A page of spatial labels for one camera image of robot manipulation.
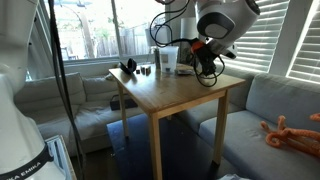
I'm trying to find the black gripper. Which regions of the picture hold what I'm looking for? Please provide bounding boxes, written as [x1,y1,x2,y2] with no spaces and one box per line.
[199,43,221,78]

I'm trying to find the grey pouch sachet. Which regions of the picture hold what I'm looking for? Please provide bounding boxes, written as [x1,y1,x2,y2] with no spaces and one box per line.
[175,68,195,76]

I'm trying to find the frosted translucent plastic cup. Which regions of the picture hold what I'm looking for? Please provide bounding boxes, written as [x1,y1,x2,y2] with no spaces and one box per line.
[159,45,180,74]

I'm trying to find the green potted plant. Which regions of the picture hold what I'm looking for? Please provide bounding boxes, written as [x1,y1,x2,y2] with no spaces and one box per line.
[181,46,201,67]

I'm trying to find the light wooden table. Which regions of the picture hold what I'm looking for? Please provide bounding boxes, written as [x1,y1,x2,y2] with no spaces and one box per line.
[108,62,247,180]

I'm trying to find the white lamp shade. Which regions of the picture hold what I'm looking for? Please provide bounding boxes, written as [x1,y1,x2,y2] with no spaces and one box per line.
[179,17,200,41]

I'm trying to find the stainless steel tumbler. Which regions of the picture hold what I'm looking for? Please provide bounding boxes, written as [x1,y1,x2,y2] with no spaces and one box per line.
[153,46,162,70]

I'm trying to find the white window blinds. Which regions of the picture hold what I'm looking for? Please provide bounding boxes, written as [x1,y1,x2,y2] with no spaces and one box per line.
[213,0,291,73]
[286,0,320,85]

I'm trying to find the grey trapezoid lampshade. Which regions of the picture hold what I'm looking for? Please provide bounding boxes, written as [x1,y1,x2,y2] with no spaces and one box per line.
[144,27,172,48]

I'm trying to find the small dark jar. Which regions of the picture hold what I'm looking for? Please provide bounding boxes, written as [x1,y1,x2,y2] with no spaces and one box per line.
[140,64,152,76]

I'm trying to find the black oval zip case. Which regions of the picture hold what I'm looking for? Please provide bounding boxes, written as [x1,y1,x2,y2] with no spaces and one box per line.
[118,57,138,76]

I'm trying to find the dark blue rug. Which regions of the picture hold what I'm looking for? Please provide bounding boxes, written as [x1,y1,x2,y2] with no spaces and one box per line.
[106,113,234,180]

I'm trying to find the black flat bag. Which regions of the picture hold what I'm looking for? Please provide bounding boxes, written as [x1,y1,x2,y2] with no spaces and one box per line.
[109,94,138,112]

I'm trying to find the blue white patterned paper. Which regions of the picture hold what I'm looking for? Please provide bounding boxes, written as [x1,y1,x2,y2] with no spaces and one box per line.
[216,173,249,180]

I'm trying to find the large glass window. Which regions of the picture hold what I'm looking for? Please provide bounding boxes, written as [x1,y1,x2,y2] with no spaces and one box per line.
[39,0,174,65]

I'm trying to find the beige cushioned sofa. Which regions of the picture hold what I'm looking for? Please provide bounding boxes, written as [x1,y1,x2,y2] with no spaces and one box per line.
[13,71,148,158]

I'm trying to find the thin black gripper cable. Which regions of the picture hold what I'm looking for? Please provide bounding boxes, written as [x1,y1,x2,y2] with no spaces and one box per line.
[149,0,227,89]

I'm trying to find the orange cable sleeve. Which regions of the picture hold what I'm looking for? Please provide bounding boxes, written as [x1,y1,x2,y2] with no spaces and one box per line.
[190,40,205,54]

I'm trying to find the orange knotted rope toy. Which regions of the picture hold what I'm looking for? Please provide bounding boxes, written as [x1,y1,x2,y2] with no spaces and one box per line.
[259,112,320,158]

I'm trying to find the white slatted frame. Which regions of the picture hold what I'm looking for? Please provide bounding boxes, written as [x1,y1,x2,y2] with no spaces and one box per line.
[44,134,78,180]

